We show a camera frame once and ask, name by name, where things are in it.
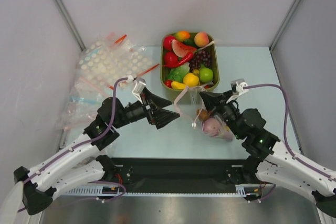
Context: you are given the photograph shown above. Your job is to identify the right aluminium corner post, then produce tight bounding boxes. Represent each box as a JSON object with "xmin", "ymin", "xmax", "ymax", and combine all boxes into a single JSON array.
[{"xmin": 269, "ymin": 0, "xmax": 303, "ymax": 54}]

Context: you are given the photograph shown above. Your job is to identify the red toy chili pepper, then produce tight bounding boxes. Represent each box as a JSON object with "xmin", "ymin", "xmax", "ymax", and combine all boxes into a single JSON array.
[{"xmin": 164, "ymin": 52, "xmax": 194, "ymax": 68}]

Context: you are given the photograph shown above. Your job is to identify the green toy apple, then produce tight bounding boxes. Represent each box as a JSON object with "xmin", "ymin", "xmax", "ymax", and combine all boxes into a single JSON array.
[{"xmin": 199, "ymin": 67, "xmax": 214, "ymax": 83}]

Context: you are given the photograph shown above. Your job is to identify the dotted clear zip bag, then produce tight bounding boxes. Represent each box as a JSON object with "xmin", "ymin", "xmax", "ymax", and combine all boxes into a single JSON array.
[{"xmin": 76, "ymin": 33, "xmax": 159, "ymax": 89}]

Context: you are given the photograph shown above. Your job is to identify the red toy tomato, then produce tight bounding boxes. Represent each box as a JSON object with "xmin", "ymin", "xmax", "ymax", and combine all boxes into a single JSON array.
[{"xmin": 164, "ymin": 80, "xmax": 172, "ymax": 88}]

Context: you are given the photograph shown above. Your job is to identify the white slotted cable duct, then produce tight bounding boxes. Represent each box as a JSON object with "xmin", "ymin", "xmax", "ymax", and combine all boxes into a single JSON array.
[{"xmin": 63, "ymin": 183, "xmax": 259, "ymax": 197}]

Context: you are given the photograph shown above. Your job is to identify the pile of clear zip bags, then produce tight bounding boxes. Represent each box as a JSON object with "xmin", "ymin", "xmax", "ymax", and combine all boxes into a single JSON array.
[{"xmin": 56, "ymin": 71, "xmax": 115, "ymax": 131}]

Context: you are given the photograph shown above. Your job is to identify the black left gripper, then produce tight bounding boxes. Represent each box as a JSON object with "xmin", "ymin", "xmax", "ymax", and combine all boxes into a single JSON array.
[{"xmin": 112, "ymin": 87, "xmax": 179, "ymax": 129}]

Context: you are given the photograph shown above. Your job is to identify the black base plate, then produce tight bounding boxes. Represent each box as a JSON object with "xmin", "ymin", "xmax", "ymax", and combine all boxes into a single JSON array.
[{"xmin": 111, "ymin": 157, "xmax": 262, "ymax": 187}]

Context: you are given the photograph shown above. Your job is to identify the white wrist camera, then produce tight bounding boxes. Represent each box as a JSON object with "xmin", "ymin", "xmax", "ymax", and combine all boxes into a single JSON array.
[
  {"xmin": 226, "ymin": 79, "xmax": 249, "ymax": 103},
  {"xmin": 126, "ymin": 75, "xmax": 146, "ymax": 101}
]

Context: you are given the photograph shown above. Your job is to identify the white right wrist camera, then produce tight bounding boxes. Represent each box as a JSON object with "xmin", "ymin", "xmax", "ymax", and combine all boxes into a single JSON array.
[{"xmin": 226, "ymin": 79, "xmax": 249, "ymax": 103}]

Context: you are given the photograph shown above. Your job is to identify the left aluminium corner post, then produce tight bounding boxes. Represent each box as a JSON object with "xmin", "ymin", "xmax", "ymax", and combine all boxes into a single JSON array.
[{"xmin": 52, "ymin": 0, "xmax": 86, "ymax": 51}]

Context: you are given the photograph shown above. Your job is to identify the small purple toy grapes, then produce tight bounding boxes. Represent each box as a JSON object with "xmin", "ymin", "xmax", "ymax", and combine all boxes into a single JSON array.
[{"xmin": 189, "ymin": 50, "xmax": 212, "ymax": 71}]

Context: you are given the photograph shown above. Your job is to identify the clear zip top bag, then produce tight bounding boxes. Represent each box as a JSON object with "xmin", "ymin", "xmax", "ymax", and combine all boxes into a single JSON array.
[{"xmin": 173, "ymin": 86, "xmax": 235, "ymax": 142}]

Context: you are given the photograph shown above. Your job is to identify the yellow toy apple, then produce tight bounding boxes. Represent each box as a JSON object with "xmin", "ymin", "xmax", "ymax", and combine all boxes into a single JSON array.
[{"xmin": 183, "ymin": 72, "xmax": 199, "ymax": 87}]

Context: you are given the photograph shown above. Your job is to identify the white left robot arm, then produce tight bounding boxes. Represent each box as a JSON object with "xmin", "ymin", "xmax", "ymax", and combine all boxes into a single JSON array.
[{"xmin": 14, "ymin": 88, "xmax": 180, "ymax": 216}]

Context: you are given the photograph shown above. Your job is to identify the red toy apple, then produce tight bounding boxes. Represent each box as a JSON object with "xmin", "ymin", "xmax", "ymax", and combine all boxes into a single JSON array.
[{"xmin": 164, "ymin": 51, "xmax": 179, "ymax": 65}]

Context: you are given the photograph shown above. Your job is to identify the pink toy onion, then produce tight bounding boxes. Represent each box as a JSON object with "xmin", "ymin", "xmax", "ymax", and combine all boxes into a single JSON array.
[{"xmin": 203, "ymin": 118, "xmax": 221, "ymax": 137}]

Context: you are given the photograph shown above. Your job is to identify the toy watermelon slice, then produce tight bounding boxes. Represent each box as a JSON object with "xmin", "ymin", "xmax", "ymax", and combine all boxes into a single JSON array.
[{"xmin": 171, "ymin": 39, "xmax": 197, "ymax": 58}]

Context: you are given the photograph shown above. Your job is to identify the olive green plastic bin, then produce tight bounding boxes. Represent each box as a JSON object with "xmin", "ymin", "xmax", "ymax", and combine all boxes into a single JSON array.
[{"xmin": 160, "ymin": 31, "xmax": 220, "ymax": 105}]

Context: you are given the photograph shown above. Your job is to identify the aluminium corner post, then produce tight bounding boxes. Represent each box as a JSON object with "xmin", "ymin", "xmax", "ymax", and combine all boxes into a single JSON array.
[
  {"xmin": 269, "ymin": 0, "xmax": 303, "ymax": 54},
  {"xmin": 52, "ymin": 0, "xmax": 86, "ymax": 51}
]

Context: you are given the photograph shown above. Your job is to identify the orange green toy mango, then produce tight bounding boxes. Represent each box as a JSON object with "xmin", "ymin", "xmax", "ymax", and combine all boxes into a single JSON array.
[{"xmin": 174, "ymin": 30, "xmax": 190, "ymax": 42}]

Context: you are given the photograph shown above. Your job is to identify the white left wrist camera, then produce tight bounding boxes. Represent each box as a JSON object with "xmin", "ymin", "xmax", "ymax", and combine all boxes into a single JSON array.
[{"xmin": 126, "ymin": 75, "xmax": 146, "ymax": 101}]

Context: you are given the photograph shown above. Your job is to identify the brown toy kiwi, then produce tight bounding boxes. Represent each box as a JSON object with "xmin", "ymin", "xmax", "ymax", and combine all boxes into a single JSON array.
[{"xmin": 197, "ymin": 110, "xmax": 210, "ymax": 122}]

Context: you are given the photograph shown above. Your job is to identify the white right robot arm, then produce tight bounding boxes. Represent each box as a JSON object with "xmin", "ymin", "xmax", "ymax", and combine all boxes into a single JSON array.
[{"xmin": 200, "ymin": 91, "xmax": 335, "ymax": 217}]

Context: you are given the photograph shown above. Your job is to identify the peach toy fruit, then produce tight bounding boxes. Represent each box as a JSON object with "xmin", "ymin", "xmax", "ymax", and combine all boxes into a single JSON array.
[{"xmin": 194, "ymin": 31, "xmax": 209, "ymax": 48}]

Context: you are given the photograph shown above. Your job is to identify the yellow toy banana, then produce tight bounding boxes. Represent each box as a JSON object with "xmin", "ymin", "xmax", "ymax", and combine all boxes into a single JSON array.
[{"xmin": 171, "ymin": 81, "xmax": 186, "ymax": 90}]

